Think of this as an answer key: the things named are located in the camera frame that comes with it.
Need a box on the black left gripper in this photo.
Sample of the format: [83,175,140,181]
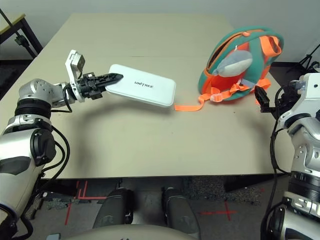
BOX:
[76,72,124,101]

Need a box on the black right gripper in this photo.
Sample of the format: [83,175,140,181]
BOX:
[254,83,302,118]

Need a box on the white Unitree pencil case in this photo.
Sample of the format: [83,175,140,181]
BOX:
[104,64,177,109]

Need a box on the grey plush fish toy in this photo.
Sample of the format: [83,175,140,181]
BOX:
[212,46,253,77]

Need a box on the teal and orange backpack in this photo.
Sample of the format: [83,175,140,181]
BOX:
[174,26,285,113]

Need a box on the black tripod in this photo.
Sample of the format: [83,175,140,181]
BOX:
[286,43,320,73]

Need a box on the black clamp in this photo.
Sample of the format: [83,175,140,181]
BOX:
[13,34,26,46]

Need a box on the thin black rod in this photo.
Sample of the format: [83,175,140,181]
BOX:
[0,8,20,38]

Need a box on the grey robot left leg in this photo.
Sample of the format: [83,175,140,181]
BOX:
[92,187,133,230]

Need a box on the grey robot leg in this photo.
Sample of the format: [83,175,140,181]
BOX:
[161,186,201,238]
[92,187,133,230]

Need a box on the grey robot right leg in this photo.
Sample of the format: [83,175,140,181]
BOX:
[161,186,201,238]

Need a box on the beige robot torso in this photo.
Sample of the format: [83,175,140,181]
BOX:
[62,224,201,240]

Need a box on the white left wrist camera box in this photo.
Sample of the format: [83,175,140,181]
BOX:
[64,49,87,103]

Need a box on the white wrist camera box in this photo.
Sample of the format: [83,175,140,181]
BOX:
[276,72,320,131]
[64,49,87,103]

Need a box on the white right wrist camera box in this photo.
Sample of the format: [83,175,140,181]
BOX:
[276,72,320,131]

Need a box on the beige side table black frame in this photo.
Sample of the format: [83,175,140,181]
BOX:
[0,13,43,60]

